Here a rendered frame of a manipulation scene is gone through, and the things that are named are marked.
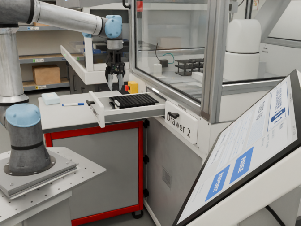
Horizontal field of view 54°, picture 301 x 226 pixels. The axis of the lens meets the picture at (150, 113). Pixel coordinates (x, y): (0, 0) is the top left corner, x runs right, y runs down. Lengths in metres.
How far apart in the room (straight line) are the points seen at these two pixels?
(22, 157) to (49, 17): 0.51
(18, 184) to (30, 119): 0.23
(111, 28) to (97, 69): 1.12
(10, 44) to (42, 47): 4.42
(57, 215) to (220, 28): 0.95
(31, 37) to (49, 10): 4.47
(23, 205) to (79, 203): 0.88
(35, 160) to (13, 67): 0.37
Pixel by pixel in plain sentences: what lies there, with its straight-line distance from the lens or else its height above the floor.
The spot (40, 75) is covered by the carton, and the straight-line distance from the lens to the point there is 5.29.
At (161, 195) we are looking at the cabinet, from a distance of 1.83.
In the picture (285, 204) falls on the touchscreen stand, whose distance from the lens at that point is 0.71.
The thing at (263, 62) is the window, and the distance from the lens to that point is 1.25.
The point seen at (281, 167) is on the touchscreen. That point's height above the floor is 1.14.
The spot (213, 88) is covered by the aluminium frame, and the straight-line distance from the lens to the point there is 1.12.
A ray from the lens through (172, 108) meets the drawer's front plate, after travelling 1.40.
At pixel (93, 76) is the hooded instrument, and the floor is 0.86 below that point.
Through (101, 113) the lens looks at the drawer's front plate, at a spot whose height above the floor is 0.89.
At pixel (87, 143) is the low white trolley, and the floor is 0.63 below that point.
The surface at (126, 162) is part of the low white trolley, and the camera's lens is 1.86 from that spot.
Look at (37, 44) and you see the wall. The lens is 5.65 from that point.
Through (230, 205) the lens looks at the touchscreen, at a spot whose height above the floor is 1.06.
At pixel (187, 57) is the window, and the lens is 1.30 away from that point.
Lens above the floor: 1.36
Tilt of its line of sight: 19 degrees down
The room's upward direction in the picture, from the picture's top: straight up
